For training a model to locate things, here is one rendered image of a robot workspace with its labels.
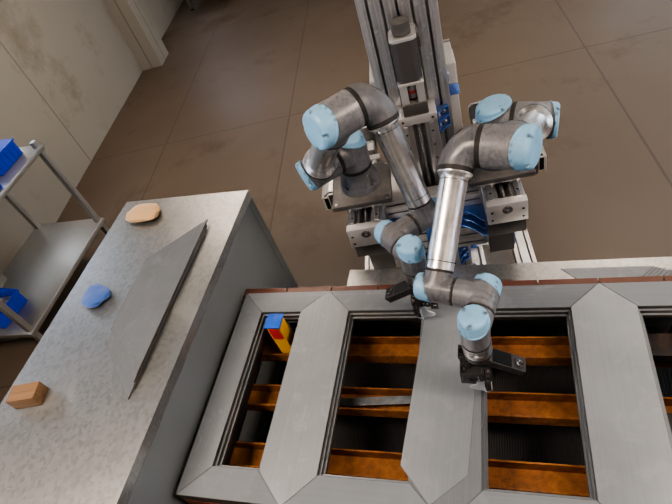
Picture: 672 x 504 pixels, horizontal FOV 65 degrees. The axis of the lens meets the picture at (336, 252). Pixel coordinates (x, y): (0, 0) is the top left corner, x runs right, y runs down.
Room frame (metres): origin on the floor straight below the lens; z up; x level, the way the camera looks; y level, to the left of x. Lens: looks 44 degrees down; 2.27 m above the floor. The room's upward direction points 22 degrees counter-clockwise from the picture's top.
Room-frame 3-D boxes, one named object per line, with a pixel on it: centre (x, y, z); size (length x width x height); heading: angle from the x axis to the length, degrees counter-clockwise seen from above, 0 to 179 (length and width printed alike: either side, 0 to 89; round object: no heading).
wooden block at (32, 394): (1.15, 1.08, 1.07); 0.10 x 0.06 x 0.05; 75
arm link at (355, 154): (1.55, -0.18, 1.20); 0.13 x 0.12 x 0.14; 105
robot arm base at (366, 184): (1.55, -0.19, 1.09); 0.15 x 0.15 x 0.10
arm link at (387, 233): (1.11, -0.19, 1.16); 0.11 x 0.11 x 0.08; 15
